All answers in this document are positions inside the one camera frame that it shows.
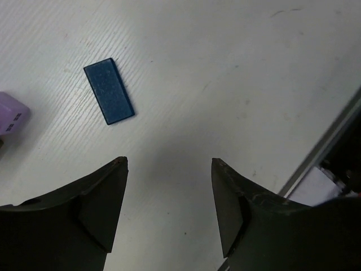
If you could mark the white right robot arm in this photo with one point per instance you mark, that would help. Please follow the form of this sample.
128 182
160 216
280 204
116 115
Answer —
316 187

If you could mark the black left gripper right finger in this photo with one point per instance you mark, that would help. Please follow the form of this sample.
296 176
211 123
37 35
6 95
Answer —
261 230

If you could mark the purple wood cube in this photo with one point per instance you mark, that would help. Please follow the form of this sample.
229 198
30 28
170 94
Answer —
13 114

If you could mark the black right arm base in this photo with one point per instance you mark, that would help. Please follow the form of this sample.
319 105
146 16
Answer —
341 163

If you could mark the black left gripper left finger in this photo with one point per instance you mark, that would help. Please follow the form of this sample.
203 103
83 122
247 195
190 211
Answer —
70 228

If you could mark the long dark blue block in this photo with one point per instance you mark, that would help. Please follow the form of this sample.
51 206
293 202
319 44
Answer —
109 91

